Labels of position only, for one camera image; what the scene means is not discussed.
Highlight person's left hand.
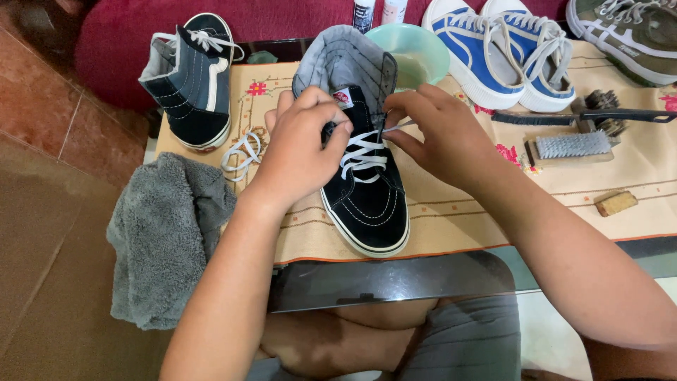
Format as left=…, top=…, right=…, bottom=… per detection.
left=240, top=86, right=354, bottom=213

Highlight person's right hand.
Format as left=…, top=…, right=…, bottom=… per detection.
left=381, top=84, right=501, bottom=195

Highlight white shoelace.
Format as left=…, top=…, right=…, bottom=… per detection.
left=338, top=120, right=416, bottom=184
left=220, top=129, right=262, bottom=183

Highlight black suede high-top sneaker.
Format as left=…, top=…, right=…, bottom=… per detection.
left=291, top=25, right=411, bottom=259

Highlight loose white shoelace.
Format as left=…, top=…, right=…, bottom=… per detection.
left=220, top=129, right=262, bottom=183

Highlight beige embroidered table cloth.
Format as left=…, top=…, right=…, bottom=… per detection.
left=153, top=40, right=677, bottom=265

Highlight blue and white sneaker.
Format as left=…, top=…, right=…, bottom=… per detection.
left=481, top=0, right=577, bottom=113
left=421, top=0, right=527, bottom=111

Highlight mint green bowl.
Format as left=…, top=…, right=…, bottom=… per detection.
left=364, top=23, right=451, bottom=91

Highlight navy grey high-top sneaker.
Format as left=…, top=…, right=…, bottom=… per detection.
left=139, top=13, right=245, bottom=154

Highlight wooden brush with grey bristles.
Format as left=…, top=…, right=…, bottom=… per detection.
left=524, top=131, right=615, bottom=168

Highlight pink and white bottle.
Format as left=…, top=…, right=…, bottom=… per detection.
left=381, top=0, right=409, bottom=25

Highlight black and white bottle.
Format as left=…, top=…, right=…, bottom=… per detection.
left=353, top=0, right=376, bottom=34

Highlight wooden brush with dark bristles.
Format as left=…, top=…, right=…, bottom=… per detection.
left=571, top=89, right=629, bottom=139

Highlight grey terry towel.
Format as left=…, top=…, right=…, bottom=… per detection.
left=106, top=152, right=238, bottom=331

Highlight tan rubber cleaning block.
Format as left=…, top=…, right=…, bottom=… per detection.
left=594, top=190, right=639, bottom=218

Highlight person's bare legs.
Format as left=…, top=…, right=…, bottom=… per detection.
left=259, top=296, right=441, bottom=380

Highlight red sofa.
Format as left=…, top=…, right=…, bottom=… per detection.
left=74, top=0, right=572, bottom=112

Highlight person's grey shorts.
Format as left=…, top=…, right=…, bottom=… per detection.
left=248, top=294, right=522, bottom=381

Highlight olive green sneaker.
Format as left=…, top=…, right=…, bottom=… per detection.
left=566, top=0, right=677, bottom=87

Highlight black long-handled brush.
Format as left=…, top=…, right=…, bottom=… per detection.
left=491, top=107, right=677, bottom=127

